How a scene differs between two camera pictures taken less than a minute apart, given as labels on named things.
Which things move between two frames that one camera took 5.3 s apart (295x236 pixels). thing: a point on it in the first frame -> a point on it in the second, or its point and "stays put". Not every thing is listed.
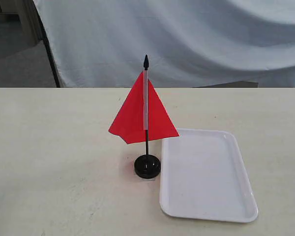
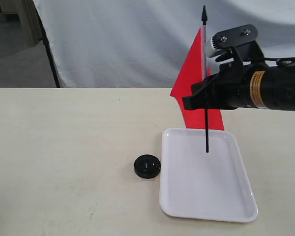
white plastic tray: x=203 y=175 stays put
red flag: x=143 y=116 -> x=197 y=66
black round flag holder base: x=147 y=166 stays put
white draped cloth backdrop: x=188 y=43 stays put
